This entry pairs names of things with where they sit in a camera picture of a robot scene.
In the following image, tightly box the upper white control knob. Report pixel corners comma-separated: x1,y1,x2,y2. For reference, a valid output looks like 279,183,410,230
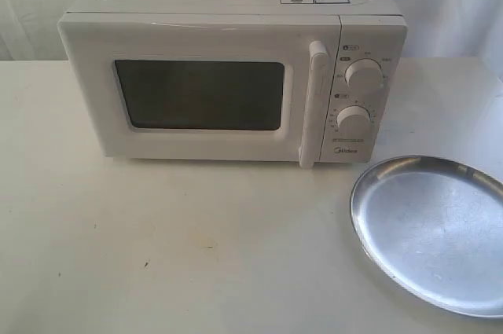
344,59,384,93

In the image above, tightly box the lower white control knob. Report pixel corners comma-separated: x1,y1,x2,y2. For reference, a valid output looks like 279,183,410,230
336,105,371,136

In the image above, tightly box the white control knob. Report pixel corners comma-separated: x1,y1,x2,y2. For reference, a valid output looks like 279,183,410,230
344,59,384,93
336,105,371,136

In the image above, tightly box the round metal tray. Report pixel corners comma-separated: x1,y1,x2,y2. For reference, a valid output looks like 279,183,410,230
351,156,502,317

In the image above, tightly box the white microwave oven body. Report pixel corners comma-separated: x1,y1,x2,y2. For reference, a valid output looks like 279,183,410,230
65,0,406,163

